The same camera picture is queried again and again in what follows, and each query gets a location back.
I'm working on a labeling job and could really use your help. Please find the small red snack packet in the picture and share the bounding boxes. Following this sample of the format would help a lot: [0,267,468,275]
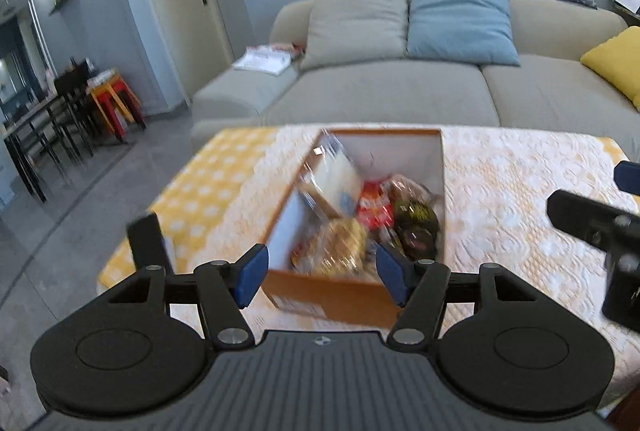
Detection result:
[357,181,396,230]

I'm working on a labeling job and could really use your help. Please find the white lace tablecloth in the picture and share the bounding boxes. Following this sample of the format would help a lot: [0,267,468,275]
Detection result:
[150,125,640,412]

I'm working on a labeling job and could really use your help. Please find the peanut snack packet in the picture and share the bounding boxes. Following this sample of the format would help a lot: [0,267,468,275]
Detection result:
[387,174,433,207]

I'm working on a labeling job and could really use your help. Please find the smartphone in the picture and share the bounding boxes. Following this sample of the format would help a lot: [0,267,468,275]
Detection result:
[126,212,168,274]

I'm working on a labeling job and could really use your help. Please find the yellow cushion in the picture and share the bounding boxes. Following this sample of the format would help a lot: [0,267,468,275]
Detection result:
[580,26,640,112]

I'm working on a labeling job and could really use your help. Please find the white booklet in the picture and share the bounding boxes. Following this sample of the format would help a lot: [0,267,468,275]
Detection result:
[234,45,296,76]

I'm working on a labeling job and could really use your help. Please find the beige sofa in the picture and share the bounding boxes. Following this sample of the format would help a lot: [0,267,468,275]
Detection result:
[191,0,640,147]

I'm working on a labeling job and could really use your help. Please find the clear bag of cookies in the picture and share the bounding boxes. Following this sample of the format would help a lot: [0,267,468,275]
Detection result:
[310,218,369,275]

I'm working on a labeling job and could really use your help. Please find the pile of papers and books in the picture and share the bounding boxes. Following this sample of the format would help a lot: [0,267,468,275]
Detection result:
[607,0,640,17]

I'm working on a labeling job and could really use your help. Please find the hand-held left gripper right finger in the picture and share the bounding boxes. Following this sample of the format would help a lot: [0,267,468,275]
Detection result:
[375,242,543,348]

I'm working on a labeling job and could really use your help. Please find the blue cushion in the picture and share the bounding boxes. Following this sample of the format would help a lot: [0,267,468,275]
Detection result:
[406,0,521,66]

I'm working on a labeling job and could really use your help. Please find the bagged bread loaf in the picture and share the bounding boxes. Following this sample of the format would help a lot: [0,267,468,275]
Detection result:
[300,131,366,218]

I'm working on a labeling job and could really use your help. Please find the beige cushion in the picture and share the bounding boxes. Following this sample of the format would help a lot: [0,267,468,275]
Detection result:
[300,0,408,72]

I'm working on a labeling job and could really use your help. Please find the orange cardboard box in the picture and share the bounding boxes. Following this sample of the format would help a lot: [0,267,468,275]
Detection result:
[260,127,447,329]

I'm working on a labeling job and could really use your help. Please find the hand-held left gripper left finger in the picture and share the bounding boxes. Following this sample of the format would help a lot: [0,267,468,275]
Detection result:
[102,242,271,348]

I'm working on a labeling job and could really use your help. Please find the dark green snack packet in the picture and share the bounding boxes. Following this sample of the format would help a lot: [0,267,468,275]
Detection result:
[392,198,438,232]

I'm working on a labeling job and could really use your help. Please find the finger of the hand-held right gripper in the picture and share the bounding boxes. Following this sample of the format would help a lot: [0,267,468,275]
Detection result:
[615,161,640,196]
[547,190,640,254]

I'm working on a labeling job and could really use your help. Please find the stacked red yellow stools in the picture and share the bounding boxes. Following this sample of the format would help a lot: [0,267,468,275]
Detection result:
[87,68,147,142]

